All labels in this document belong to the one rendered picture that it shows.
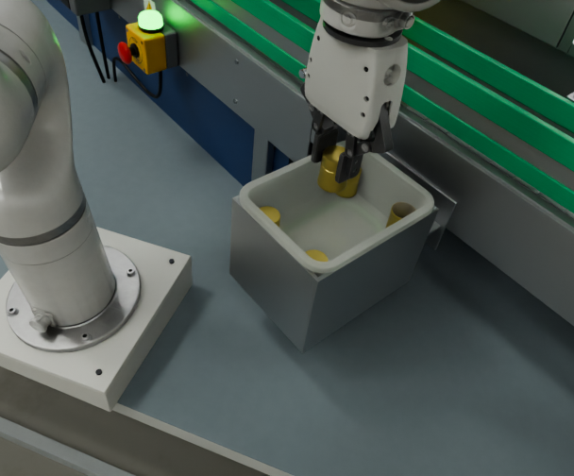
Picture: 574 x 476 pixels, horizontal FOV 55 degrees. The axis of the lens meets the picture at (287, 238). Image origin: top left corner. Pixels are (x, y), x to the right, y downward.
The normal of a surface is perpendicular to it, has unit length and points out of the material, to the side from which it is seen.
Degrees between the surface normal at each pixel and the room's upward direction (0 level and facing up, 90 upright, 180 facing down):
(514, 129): 90
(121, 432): 0
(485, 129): 90
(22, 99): 80
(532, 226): 90
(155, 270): 5
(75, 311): 91
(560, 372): 0
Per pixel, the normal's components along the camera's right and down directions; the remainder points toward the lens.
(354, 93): -0.71, 0.48
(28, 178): 0.34, -0.31
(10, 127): 0.97, 0.22
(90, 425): 0.10, -0.68
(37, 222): 0.45, 0.63
